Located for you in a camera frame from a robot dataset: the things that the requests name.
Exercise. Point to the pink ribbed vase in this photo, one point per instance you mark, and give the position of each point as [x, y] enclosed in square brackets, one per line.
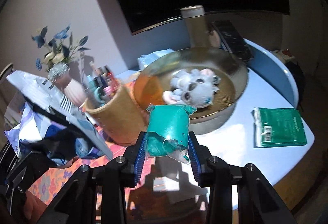
[74, 93]

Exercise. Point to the black remote control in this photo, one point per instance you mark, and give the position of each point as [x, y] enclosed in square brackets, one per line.
[233, 39]

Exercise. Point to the white shipping bag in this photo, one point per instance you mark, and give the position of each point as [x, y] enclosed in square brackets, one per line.
[38, 88]

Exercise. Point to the blue and white artificial flowers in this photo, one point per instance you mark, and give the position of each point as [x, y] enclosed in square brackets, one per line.
[57, 57]

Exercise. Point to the teal soft plastic packet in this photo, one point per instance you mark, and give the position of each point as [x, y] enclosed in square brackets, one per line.
[169, 124]

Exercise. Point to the light blue cloth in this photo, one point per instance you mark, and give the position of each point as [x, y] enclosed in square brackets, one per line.
[153, 57]

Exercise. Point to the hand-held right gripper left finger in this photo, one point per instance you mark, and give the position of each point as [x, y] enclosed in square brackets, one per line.
[140, 157]

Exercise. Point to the grey plush toy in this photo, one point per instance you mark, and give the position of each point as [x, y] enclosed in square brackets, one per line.
[192, 85]

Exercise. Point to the wooden pen holder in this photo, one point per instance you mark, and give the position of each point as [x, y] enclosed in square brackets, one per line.
[117, 116]

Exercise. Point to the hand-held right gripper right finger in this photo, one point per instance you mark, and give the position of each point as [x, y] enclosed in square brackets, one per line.
[194, 162]

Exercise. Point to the orange floral mat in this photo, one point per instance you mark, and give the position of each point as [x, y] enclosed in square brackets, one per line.
[59, 175]

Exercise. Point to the blue and white plastic bag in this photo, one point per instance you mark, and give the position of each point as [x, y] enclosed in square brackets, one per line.
[33, 124]

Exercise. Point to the bunch of cosmetic pens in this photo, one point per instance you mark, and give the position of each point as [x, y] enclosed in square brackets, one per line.
[102, 80]

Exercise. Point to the glass bowl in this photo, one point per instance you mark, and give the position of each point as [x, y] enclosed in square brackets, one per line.
[223, 67]

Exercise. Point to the green tissue packet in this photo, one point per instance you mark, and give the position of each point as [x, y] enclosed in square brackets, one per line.
[281, 126]

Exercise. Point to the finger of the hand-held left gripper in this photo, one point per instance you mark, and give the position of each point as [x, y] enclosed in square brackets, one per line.
[51, 115]

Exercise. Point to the beige cylindrical flask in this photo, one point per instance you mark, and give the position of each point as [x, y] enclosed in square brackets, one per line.
[196, 26]

